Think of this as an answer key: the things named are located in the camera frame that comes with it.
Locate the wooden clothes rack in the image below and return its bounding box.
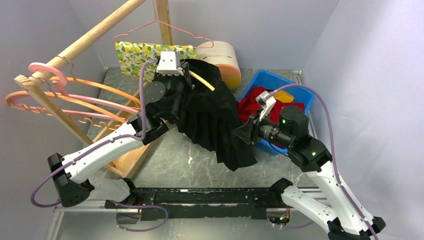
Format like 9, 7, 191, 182
14, 0, 158, 178

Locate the orange wavy hanger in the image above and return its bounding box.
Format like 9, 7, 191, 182
5, 90, 133, 129

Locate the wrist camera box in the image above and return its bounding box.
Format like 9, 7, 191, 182
156, 51, 184, 76
255, 91, 277, 122

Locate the red pleated skirt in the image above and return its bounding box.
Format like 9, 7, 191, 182
236, 86, 305, 124

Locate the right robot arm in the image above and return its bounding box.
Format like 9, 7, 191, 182
232, 106, 386, 240

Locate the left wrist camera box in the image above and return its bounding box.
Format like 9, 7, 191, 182
156, 51, 184, 76

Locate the yellow skirt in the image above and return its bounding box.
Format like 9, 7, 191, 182
273, 90, 295, 103

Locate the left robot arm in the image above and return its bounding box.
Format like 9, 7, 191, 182
47, 73, 192, 208

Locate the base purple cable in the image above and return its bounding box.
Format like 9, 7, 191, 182
105, 200, 169, 232
269, 203, 316, 230

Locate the pink plastic hanger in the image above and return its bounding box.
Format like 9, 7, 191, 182
6, 62, 140, 122

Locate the lemon print cloth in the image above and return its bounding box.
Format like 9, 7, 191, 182
115, 41, 199, 79

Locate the black garment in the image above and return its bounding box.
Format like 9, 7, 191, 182
176, 59, 258, 172

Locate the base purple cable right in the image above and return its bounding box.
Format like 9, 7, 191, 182
269, 203, 316, 230

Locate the blue plastic bin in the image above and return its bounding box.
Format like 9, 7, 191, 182
236, 68, 315, 157

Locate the round cream drawer box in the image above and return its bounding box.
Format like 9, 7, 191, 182
194, 41, 242, 92

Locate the yellow hanger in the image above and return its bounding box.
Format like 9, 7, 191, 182
182, 63, 216, 92

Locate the orange hanger with red skirt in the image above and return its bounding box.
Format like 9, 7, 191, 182
50, 55, 141, 107

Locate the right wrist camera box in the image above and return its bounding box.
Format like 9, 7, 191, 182
255, 91, 277, 122

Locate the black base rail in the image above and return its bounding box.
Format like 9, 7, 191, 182
104, 187, 287, 221

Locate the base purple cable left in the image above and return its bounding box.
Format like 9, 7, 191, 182
105, 200, 169, 232

